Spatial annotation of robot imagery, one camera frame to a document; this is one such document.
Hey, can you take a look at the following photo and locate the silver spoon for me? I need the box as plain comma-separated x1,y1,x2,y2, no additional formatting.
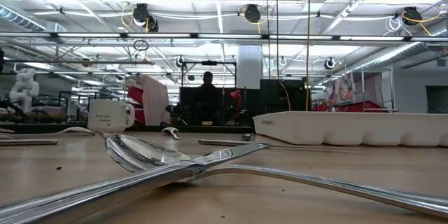
13,126,96,137
160,126,181,140
104,134,448,218

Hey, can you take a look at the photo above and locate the black rig frame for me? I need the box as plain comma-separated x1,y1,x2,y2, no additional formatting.
180,60,238,90

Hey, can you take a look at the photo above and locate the white tilted panel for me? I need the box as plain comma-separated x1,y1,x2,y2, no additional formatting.
125,73,172,126

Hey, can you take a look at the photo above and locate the silver ventilation duct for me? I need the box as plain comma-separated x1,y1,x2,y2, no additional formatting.
0,3,68,35
344,40,448,75

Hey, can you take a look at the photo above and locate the black hanging cable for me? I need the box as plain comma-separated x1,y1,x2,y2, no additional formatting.
274,0,280,82

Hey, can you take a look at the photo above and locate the black partition cabinet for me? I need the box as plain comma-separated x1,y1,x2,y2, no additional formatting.
259,78,309,113

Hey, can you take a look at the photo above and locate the person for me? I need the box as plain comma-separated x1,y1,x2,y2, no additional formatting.
190,71,225,125

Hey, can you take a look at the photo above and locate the black hanging ring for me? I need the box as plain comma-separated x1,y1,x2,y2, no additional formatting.
133,38,150,52

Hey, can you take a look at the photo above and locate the white cutlery organizer tray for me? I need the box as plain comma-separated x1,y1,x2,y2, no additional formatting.
251,111,448,147

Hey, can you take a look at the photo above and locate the long light strip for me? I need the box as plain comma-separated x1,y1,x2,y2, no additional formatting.
0,31,448,42

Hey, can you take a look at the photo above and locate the white building column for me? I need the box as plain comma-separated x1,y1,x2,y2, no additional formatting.
237,44,264,90

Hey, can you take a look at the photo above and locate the pink and white mug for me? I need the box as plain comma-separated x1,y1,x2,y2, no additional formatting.
86,98,136,134

